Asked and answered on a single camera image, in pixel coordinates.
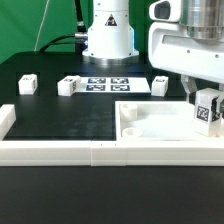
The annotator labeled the black cable bundle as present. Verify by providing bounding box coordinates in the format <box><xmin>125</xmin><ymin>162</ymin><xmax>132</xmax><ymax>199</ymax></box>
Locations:
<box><xmin>39</xmin><ymin>0</ymin><xmax>89</xmax><ymax>53</ymax></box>

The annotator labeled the white thin cable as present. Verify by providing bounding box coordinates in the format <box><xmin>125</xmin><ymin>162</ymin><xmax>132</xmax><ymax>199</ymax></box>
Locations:
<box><xmin>34</xmin><ymin>0</ymin><xmax>51</xmax><ymax>52</ymax></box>

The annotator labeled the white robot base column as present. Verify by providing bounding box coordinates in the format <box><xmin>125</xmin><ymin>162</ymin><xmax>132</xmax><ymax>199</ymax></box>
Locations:
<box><xmin>82</xmin><ymin>0</ymin><xmax>139</xmax><ymax>65</ymax></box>

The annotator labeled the fiducial marker sheet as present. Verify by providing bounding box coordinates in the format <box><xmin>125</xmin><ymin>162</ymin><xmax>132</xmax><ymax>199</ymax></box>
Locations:
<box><xmin>77</xmin><ymin>77</ymin><xmax>150</xmax><ymax>93</ymax></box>

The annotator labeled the white L-shaped obstacle fence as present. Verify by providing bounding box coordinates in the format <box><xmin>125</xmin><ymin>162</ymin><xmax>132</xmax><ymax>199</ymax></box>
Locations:
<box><xmin>0</xmin><ymin>104</ymin><xmax>224</xmax><ymax>166</ymax></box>

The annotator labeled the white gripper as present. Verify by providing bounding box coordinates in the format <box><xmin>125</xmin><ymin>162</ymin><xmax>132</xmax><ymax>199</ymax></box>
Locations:
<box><xmin>148</xmin><ymin>22</ymin><xmax>224</xmax><ymax>118</ymax></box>

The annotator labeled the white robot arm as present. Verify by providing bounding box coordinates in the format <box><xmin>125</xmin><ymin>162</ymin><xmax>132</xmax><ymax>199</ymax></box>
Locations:
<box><xmin>148</xmin><ymin>0</ymin><xmax>224</xmax><ymax>94</ymax></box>

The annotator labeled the white square tabletop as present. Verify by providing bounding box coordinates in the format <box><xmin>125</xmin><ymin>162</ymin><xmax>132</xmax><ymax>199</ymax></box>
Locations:
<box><xmin>115</xmin><ymin>101</ymin><xmax>224</xmax><ymax>141</ymax></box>

